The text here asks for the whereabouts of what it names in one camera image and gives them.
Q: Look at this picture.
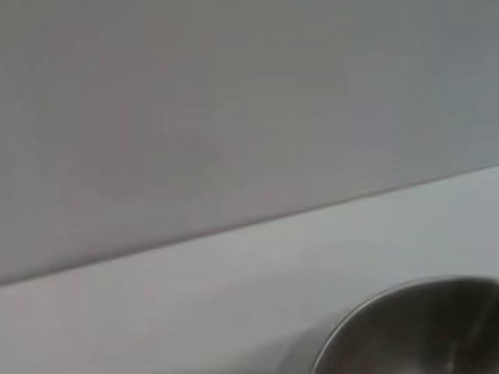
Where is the stainless steel mixing bowl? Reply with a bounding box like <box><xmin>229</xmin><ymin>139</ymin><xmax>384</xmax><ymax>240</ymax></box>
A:
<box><xmin>310</xmin><ymin>275</ymin><xmax>499</xmax><ymax>374</ymax></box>

